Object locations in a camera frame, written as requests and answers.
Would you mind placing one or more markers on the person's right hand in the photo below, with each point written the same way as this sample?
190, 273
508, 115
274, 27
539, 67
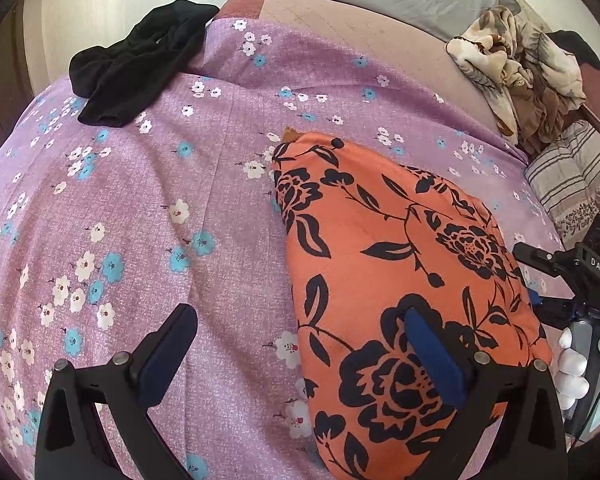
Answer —
572, 365

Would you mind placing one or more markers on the brown wooden door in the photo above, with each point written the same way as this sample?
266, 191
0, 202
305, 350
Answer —
2, 85

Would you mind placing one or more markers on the dark cloth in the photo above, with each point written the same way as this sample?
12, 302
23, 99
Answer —
577, 45

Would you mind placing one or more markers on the crumpled beige floral cloth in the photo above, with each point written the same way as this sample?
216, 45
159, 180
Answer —
505, 70

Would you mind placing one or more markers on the purple floral bedsheet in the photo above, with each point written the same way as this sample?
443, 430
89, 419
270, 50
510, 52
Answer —
180, 170

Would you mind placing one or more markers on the striped cushion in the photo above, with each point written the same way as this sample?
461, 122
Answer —
575, 180

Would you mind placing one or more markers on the orange black floral garment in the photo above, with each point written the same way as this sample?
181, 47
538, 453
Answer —
380, 220

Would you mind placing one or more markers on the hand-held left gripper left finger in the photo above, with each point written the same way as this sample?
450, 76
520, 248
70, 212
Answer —
162, 360

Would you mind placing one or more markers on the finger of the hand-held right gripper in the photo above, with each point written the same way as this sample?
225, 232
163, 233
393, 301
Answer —
555, 307
537, 255

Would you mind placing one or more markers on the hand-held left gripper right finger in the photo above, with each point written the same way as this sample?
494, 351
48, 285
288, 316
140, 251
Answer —
437, 360

